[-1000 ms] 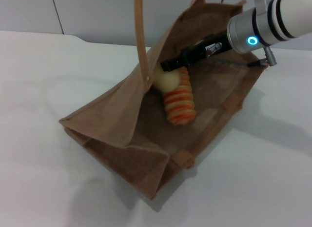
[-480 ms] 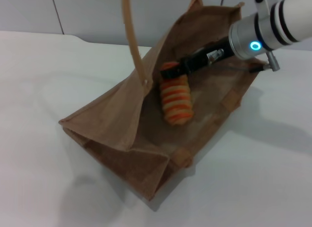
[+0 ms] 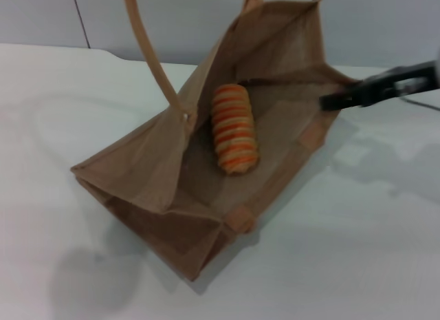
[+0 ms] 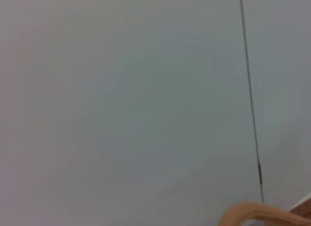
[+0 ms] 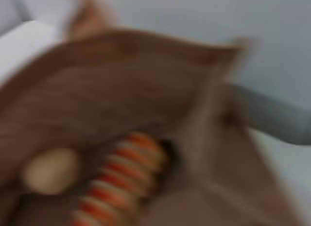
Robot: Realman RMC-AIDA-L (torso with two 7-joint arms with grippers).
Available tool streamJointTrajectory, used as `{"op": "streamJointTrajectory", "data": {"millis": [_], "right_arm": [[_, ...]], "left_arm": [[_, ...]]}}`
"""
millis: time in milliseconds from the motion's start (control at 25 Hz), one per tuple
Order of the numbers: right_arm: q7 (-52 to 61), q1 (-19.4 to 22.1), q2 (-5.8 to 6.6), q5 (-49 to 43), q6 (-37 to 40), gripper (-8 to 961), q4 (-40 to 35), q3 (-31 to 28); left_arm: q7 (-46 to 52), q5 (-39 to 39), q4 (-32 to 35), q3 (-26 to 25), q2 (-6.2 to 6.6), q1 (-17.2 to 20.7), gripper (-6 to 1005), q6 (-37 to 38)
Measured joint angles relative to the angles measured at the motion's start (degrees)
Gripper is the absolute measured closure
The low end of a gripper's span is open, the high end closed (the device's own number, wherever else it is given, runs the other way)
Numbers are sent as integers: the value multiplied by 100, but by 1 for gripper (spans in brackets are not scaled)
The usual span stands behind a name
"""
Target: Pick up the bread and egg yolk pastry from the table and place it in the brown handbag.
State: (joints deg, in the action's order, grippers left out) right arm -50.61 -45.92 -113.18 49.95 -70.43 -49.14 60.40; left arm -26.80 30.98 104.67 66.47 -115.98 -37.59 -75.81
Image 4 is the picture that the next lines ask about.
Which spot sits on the brown jute tote bag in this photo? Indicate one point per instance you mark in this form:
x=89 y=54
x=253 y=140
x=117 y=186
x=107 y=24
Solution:
x=255 y=212

